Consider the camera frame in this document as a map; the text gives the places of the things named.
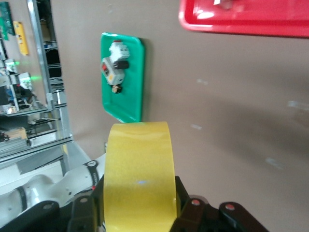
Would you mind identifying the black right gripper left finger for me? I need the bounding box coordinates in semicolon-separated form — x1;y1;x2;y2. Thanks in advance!
0;174;105;232

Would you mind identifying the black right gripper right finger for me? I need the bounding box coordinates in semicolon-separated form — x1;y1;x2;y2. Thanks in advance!
172;175;270;232

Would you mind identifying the yellow packing tape roll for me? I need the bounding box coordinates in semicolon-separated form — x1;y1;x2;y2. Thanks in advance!
103;121;182;232

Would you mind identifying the green plastic tray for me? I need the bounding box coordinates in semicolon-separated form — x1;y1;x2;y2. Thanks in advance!
100;32;146;124

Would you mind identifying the red plastic tray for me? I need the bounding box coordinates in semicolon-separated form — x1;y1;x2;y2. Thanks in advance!
178;0;309;39

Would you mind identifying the white circuit breaker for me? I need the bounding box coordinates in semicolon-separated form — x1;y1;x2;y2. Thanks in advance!
108;40;131;62

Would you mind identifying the yellow box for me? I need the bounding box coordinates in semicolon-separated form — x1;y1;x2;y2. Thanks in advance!
13;21;29;56

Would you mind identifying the green circuit board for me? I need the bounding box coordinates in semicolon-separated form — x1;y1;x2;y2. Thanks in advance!
0;1;12;41

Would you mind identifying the aluminium frame post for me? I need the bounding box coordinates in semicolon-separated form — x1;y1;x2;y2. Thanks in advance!
0;134;73;167

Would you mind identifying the grey on-off switch box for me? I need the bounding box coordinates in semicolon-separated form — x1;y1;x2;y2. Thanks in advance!
99;57;127;85

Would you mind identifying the aluminium frame rail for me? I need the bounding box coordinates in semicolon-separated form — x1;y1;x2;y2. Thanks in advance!
26;0;73;145

